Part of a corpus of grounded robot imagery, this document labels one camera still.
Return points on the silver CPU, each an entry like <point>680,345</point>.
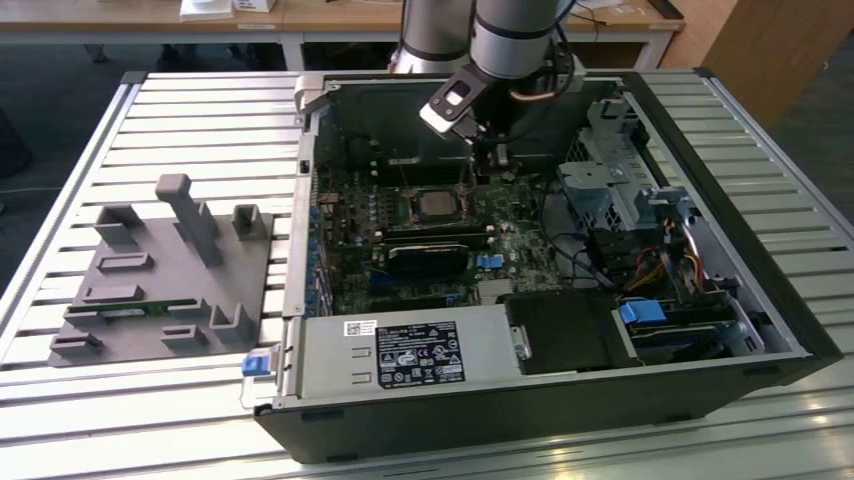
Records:
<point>436,202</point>

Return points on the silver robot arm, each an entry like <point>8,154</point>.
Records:
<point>513,40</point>

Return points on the black RAM slot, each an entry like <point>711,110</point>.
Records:
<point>433,171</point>
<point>433,231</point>
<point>433,241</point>
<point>433,162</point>

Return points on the black CPU socket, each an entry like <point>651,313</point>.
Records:
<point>436,219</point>

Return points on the grey metal disk cage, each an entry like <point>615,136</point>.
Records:
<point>587,200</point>

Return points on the green motherboard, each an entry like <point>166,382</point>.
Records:
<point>527,250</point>

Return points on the blue board connector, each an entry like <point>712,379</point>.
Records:
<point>488,262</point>

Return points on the black graphics card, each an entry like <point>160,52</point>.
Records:
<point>427,262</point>

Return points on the silver chipset heatsink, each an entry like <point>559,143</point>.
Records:
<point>497,291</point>

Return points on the wooden cabinet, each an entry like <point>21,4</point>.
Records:
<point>767,50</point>

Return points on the white box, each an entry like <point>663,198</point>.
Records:
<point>253,5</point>
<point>207,10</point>

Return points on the hard disk in blue carrier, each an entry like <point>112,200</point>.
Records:
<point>640,314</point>

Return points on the silver power supply with label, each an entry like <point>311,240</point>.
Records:
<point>333,360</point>

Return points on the grey parts rack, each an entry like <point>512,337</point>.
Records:
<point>173,280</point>

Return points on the blue case latch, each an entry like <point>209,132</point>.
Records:
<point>256,365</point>

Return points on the black open PC case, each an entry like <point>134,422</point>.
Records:
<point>467,430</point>

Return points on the wooden desk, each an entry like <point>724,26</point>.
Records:
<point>100,20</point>

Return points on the green RAM stick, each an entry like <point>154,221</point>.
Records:
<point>156,306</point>

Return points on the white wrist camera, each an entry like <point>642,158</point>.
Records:
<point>440,117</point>

